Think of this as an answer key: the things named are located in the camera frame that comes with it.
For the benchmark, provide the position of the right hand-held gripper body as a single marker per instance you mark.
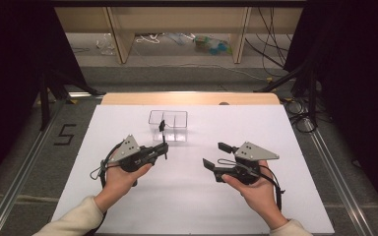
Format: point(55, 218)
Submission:
point(242, 172)

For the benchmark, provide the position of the wooden shelf unit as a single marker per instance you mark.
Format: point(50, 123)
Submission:
point(118, 32)

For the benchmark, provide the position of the colourful plastic bag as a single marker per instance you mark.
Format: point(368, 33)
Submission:
point(211, 45)

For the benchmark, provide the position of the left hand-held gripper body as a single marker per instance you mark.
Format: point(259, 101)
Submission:
point(133, 160)

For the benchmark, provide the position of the white table mat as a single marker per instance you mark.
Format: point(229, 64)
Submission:
point(193, 203)

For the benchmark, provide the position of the person's right hand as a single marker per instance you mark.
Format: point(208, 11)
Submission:
point(259, 196)

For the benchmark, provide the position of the clear plastic bag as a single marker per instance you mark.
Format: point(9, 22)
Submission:
point(105, 44)

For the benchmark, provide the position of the dark curtain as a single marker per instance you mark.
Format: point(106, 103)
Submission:
point(357, 82)
point(6, 82)

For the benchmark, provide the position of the aluminium floor rail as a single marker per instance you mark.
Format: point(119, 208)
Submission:
point(17, 187)
point(339, 187)

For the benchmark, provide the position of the clear plastic organizer box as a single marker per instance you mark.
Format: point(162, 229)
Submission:
point(178, 136)

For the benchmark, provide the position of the thin black stick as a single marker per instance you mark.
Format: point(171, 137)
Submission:
point(161, 126)

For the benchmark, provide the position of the black stand legs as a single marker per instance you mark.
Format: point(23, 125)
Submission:
point(312, 98)
point(44, 105)

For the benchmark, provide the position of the person's left hand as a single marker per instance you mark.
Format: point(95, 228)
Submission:
point(121, 183)

